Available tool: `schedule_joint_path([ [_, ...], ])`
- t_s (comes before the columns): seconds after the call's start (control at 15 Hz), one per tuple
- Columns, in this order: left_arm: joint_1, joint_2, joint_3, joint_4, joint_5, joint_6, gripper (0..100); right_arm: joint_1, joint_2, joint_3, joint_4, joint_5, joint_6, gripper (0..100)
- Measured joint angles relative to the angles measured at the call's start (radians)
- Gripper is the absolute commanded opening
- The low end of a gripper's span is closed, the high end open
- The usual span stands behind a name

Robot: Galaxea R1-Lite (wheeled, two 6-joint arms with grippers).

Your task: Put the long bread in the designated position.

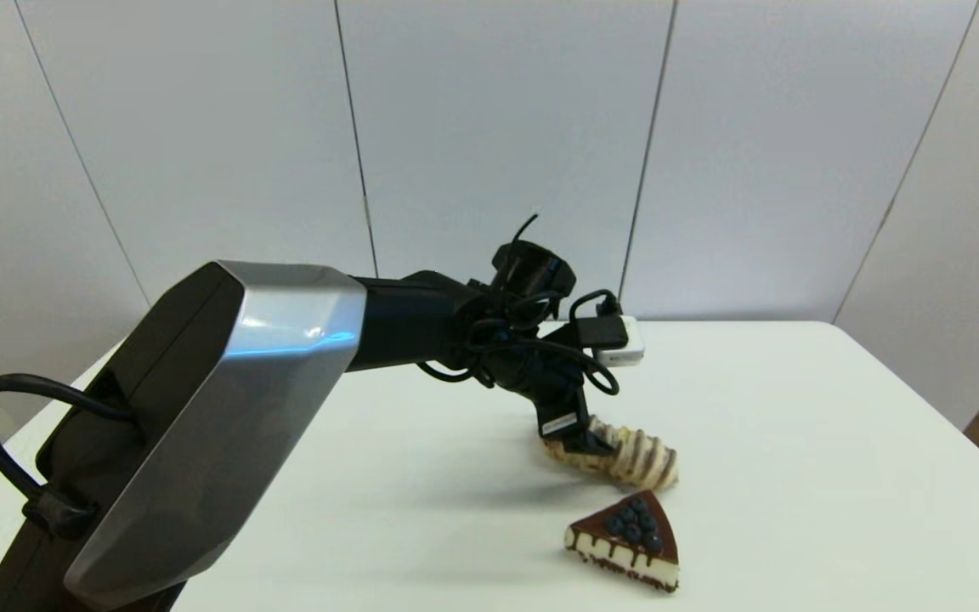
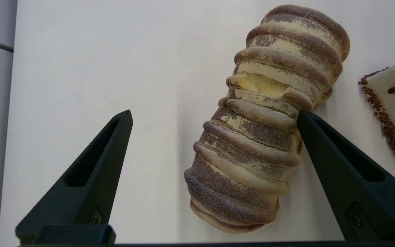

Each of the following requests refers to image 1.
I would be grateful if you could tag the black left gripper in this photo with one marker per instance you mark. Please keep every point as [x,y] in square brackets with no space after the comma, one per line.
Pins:
[553,391]

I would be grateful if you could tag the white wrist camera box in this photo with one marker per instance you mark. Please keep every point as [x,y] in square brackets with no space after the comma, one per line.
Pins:
[632,353]

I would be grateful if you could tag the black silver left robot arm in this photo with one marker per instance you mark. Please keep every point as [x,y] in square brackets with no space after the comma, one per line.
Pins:
[277,357]

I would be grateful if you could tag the chocolate blueberry cake slice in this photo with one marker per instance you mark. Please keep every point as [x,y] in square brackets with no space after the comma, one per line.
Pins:
[630,544]

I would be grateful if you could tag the long twisted brown bread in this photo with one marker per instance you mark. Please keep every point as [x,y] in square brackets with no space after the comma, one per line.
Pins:
[642,459]

